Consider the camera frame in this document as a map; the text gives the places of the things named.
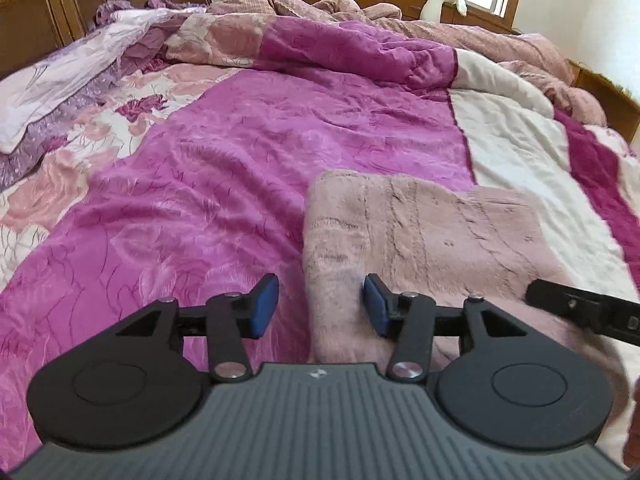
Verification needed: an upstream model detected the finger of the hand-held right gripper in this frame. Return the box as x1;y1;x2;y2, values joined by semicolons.
525;280;640;348

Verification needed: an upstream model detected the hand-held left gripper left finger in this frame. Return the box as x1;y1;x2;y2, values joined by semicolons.
114;273;281;382

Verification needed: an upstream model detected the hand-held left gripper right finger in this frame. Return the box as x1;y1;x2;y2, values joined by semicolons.
362;273;528;385

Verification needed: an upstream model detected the pink cable-knit sweater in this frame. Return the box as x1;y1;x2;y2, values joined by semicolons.
302;170;632;436

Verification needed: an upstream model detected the magenta patchwork quilt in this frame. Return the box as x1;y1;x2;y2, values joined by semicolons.
0;12;640;461

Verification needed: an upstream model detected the pink fuzzy blanket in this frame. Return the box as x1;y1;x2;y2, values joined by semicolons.
207;0;608;126

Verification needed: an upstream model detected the lilac floral pillow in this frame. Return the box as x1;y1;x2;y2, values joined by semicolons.
0;0;208;191

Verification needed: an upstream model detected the white plush toy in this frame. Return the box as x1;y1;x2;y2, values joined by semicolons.
420;0;468;23

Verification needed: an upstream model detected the dark wooden headboard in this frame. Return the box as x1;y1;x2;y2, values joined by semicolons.
0;0;211;81

